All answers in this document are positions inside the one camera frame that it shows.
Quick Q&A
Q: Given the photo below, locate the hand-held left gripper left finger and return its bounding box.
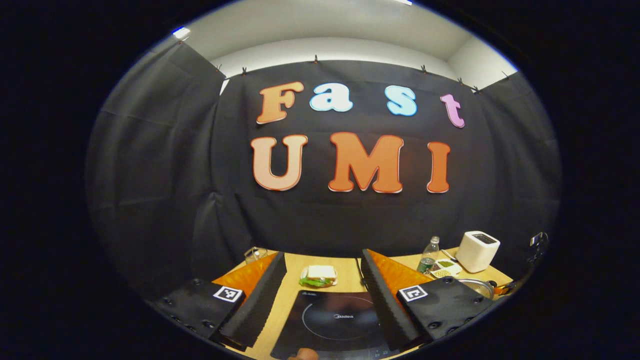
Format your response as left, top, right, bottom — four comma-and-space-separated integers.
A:
149, 251, 288, 352

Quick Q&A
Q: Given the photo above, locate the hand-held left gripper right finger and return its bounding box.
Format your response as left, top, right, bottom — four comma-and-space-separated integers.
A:
360, 248, 497, 352

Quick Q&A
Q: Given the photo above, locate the steel pot with soybeans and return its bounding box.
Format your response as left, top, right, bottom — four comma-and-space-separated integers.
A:
457, 278, 501, 301

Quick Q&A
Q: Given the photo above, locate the black induction cooktop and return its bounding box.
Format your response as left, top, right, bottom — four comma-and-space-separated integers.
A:
270, 289, 397, 360

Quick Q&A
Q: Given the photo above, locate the white toaster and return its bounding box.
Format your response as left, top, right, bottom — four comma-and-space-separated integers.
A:
454, 230, 501, 274

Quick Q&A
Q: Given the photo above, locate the clear plastic water bottle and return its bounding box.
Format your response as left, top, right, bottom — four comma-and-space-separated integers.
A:
417, 236, 441, 275

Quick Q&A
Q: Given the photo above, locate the white divided bean dish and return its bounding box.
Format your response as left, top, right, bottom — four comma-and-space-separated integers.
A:
428, 258, 464, 280

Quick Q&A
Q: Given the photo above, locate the sandwich on white plate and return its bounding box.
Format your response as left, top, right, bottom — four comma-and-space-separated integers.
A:
298, 264, 339, 289

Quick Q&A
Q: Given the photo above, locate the black backdrop cloth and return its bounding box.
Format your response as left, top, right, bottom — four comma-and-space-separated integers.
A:
85, 42, 563, 301

